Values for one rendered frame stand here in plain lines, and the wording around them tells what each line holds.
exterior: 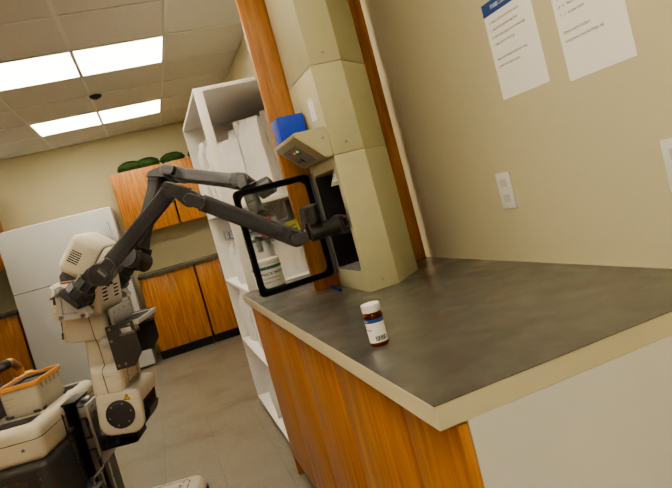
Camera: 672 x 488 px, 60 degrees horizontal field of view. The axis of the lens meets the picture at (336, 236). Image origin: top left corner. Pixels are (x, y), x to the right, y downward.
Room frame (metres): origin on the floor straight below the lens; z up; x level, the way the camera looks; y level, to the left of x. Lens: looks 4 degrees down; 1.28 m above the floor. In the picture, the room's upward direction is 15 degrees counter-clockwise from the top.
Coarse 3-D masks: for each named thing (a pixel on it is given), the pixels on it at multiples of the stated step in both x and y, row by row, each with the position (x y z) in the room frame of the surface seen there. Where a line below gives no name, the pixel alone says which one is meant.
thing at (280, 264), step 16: (272, 192) 2.16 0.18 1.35; (288, 192) 2.19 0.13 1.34; (304, 192) 2.21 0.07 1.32; (256, 208) 2.13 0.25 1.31; (272, 208) 2.16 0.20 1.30; (288, 208) 2.18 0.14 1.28; (288, 224) 2.17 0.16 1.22; (304, 224) 2.20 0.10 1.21; (272, 240) 2.14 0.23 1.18; (256, 256) 2.11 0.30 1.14; (272, 256) 2.14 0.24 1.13; (288, 256) 2.16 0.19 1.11; (304, 256) 2.19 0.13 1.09; (320, 256) 2.21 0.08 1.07; (272, 272) 2.13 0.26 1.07; (288, 272) 2.15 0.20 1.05; (304, 272) 2.18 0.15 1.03; (320, 272) 2.20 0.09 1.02; (272, 288) 2.12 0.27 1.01
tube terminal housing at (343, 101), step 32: (320, 64) 1.95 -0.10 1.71; (352, 64) 2.04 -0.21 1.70; (320, 96) 1.94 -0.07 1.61; (352, 96) 1.98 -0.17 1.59; (352, 128) 1.96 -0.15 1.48; (352, 160) 1.95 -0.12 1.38; (384, 160) 2.10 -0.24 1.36; (352, 192) 1.95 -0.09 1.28; (384, 192) 2.03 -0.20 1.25; (352, 224) 1.94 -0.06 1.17; (384, 224) 1.97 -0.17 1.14; (384, 256) 1.96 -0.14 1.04
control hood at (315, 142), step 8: (320, 128) 1.93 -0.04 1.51; (296, 136) 1.91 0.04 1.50; (304, 136) 1.91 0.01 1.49; (312, 136) 1.92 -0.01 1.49; (320, 136) 1.93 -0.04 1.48; (280, 144) 2.09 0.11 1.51; (288, 144) 2.02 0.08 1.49; (296, 144) 1.97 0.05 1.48; (304, 144) 1.92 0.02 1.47; (312, 144) 1.92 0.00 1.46; (320, 144) 1.93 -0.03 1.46; (328, 144) 1.93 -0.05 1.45; (280, 152) 2.18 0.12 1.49; (312, 152) 1.96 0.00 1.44; (320, 152) 1.93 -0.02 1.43; (328, 152) 1.93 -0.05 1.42; (320, 160) 2.01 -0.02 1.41; (304, 168) 2.23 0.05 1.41
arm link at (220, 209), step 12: (192, 204) 1.94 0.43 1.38; (204, 204) 1.97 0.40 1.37; (216, 204) 1.98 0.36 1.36; (228, 204) 2.00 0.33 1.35; (216, 216) 1.99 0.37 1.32; (228, 216) 1.99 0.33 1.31; (240, 216) 1.99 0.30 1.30; (252, 216) 2.00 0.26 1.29; (252, 228) 2.00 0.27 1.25; (264, 228) 2.01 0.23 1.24; (276, 228) 2.01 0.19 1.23; (288, 228) 2.01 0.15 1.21; (288, 240) 2.01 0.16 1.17
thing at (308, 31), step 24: (264, 0) 2.24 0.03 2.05; (288, 0) 1.97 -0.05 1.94; (312, 0) 1.96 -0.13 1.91; (336, 0) 2.05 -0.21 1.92; (288, 24) 2.04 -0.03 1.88; (312, 24) 1.95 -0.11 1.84; (336, 24) 2.00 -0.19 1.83; (288, 48) 2.11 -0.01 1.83; (312, 48) 1.94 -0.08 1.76; (336, 48) 1.97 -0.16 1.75; (360, 48) 2.14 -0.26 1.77; (288, 72) 2.18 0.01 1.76
